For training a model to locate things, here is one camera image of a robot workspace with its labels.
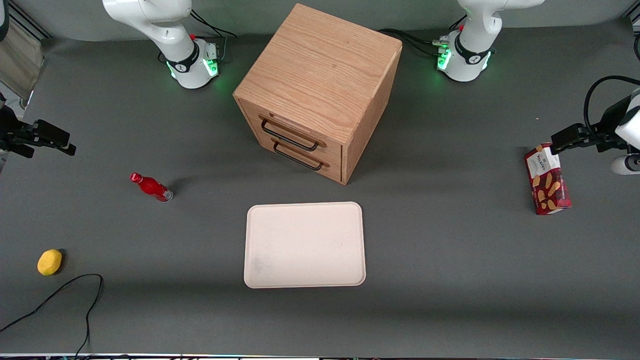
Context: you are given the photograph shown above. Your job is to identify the red plastic bottle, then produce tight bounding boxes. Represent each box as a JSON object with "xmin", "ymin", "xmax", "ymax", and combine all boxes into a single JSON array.
[{"xmin": 129, "ymin": 172, "xmax": 174, "ymax": 203}]

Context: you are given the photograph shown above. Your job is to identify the thin black table cable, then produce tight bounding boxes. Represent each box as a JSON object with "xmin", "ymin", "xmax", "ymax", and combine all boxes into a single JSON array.
[{"xmin": 0, "ymin": 273, "xmax": 104, "ymax": 358}]

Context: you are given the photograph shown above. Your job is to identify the black left arm base cables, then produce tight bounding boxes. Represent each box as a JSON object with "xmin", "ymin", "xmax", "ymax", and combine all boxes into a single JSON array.
[{"xmin": 377, "ymin": 27, "xmax": 451, "ymax": 58}]

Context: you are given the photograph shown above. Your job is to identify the black right arm base cables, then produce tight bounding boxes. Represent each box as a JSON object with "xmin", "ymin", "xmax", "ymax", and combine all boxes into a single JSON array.
[{"xmin": 189, "ymin": 9, "xmax": 239, "ymax": 62}]

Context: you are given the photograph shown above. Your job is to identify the yellow lemon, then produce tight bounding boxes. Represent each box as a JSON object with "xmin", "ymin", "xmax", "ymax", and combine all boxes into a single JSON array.
[{"xmin": 37, "ymin": 249, "xmax": 63, "ymax": 277}]

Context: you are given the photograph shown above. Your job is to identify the long black metal drawer handle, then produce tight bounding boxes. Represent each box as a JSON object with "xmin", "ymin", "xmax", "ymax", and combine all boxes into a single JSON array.
[{"xmin": 260, "ymin": 118, "xmax": 321, "ymax": 152}]

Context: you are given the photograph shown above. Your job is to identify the black left wrist camera cable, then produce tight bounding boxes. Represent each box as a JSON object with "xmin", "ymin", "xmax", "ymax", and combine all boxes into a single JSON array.
[{"xmin": 583, "ymin": 75, "xmax": 640, "ymax": 138}]

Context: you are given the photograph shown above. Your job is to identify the short black metal drawer handle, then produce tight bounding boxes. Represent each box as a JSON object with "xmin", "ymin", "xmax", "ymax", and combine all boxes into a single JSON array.
[{"xmin": 272, "ymin": 141, "xmax": 325, "ymax": 172}]

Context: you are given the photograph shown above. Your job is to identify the beige side panel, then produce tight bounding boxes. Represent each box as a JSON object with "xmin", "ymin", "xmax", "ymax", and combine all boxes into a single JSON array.
[{"xmin": 0, "ymin": 20, "xmax": 45, "ymax": 101}]

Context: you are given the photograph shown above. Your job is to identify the black arm base cables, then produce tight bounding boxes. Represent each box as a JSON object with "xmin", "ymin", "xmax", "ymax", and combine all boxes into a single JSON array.
[
  {"xmin": 189, "ymin": 9, "xmax": 239, "ymax": 62},
  {"xmin": 377, "ymin": 27, "xmax": 451, "ymax": 58}
]

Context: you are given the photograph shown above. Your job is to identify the beige rectangular tray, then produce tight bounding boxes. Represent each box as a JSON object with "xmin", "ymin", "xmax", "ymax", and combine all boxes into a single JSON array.
[{"xmin": 243, "ymin": 201, "xmax": 367, "ymax": 289}]

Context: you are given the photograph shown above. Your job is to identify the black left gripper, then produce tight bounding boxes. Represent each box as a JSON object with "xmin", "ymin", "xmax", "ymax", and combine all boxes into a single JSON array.
[{"xmin": 551, "ymin": 96, "xmax": 632, "ymax": 155}]

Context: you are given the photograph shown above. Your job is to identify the aluminium frame rail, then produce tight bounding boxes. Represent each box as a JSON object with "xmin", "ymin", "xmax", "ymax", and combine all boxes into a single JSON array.
[{"xmin": 7, "ymin": 0, "xmax": 51, "ymax": 41}]

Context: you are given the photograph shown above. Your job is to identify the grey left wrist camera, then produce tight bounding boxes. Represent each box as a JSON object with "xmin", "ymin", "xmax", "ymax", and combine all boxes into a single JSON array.
[{"xmin": 611, "ymin": 154, "xmax": 640, "ymax": 176}]

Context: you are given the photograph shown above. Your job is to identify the oak wooden drawer cabinet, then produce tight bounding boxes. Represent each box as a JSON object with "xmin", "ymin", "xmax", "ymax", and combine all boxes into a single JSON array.
[{"xmin": 232, "ymin": 2, "xmax": 404, "ymax": 186}]

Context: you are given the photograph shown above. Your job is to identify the wooden drawer with long handle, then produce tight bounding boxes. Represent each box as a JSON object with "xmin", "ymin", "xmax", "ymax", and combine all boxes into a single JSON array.
[{"xmin": 241, "ymin": 100, "xmax": 344, "ymax": 163}]

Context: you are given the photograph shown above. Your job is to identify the red cookie box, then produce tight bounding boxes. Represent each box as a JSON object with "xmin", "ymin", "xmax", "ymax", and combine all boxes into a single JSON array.
[{"xmin": 524, "ymin": 142, "xmax": 573, "ymax": 216}]

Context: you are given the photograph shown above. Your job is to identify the wooden drawer with short handle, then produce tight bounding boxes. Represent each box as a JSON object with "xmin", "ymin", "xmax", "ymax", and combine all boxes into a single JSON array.
[{"xmin": 248, "ymin": 119, "xmax": 345, "ymax": 184}]

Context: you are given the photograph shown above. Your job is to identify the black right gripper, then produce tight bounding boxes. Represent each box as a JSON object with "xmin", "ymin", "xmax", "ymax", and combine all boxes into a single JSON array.
[{"xmin": 0, "ymin": 107, "xmax": 77, "ymax": 159}]

